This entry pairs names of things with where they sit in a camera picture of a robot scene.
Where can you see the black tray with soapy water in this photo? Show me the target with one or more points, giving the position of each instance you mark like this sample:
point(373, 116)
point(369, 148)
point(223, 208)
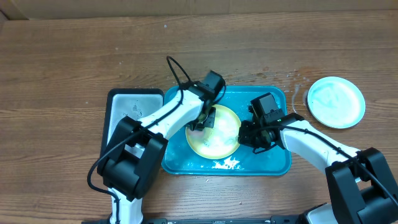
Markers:
point(135, 103)

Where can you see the light blue plate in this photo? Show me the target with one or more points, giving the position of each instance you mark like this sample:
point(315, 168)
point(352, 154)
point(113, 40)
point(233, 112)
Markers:
point(336, 102)

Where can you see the teal plastic tray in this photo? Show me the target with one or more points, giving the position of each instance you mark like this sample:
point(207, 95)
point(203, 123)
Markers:
point(180, 159)

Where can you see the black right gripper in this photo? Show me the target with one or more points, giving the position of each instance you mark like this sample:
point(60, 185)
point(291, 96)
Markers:
point(247, 137)

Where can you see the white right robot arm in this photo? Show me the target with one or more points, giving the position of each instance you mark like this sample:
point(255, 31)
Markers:
point(361, 186)

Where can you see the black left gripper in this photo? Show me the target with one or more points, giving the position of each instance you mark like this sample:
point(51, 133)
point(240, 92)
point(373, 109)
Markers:
point(209, 124)

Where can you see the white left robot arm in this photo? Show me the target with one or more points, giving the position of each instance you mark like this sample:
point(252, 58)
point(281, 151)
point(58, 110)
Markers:
point(132, 157)

